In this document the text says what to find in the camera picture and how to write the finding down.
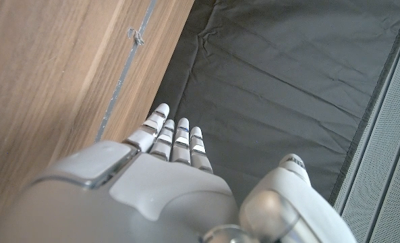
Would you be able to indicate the black fabric backdrop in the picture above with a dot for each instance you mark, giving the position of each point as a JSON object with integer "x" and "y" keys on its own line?
{"x": 270, "y": 67}

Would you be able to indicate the grey perforated panel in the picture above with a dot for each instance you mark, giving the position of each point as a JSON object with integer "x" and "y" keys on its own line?
{"x": 388, "y": 168}

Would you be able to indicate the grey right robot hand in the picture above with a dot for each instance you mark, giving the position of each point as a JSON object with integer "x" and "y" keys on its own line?
{"x": 135, "y": 202}

